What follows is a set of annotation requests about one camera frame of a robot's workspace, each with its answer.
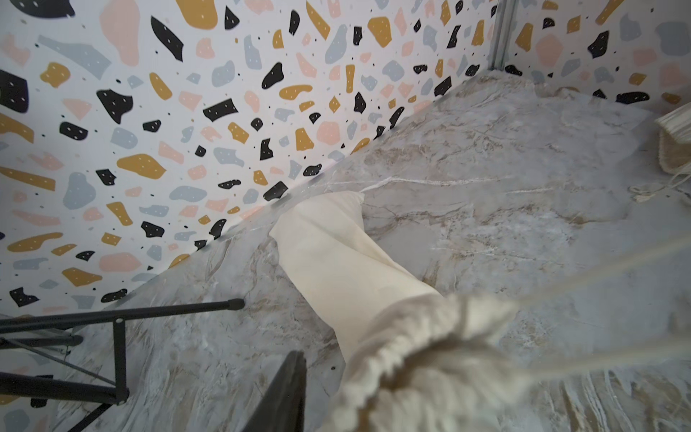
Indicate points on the cream cloth bag far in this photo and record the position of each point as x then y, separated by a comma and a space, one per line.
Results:
343, 274

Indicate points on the aluminium corner post right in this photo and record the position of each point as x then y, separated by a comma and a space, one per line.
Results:
504, 19

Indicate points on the cream cloth bag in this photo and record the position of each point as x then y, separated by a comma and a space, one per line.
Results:
673, 153
343, 274

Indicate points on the black music stand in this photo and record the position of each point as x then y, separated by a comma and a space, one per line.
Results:
54, 337

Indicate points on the cream drawstring soil bag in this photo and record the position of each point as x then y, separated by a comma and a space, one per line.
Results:
434, 363

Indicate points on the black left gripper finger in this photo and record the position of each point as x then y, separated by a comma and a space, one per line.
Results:
282, 407

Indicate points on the cream cloth bag at right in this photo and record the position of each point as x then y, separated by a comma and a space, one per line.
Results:
673, 153

